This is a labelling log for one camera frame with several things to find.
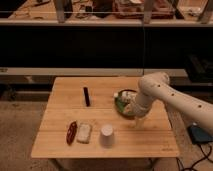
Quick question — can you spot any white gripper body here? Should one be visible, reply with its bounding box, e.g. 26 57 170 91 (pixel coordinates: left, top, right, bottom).
122 91 149 128

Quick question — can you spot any black eraser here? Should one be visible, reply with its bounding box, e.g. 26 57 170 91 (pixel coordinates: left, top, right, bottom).
83 87 90 107

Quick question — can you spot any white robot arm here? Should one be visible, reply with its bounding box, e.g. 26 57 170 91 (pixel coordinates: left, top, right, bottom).
123 72 213 135

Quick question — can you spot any green bowl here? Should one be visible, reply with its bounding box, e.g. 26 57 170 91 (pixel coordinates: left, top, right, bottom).
114 89 137 119

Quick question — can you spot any white paper cup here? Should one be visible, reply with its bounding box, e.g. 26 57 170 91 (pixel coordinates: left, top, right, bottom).
100 124 114 147

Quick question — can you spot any wooden table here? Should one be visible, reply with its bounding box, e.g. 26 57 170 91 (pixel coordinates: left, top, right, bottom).
31 77 179 159

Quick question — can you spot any white sponge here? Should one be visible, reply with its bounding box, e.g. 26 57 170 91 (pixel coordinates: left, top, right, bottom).
77 123 92 144

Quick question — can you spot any blue foot pedal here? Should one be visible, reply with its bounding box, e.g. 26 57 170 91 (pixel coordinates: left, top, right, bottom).
187 125 213 144

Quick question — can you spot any red chili pepper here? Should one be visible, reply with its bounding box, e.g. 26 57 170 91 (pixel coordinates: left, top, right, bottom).
66 121 77 145

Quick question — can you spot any background shelf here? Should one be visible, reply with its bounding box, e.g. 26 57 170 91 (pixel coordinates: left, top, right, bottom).
0 0 213 27

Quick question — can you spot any black cable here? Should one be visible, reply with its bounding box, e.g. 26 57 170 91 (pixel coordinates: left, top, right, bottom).
175 141 213 171

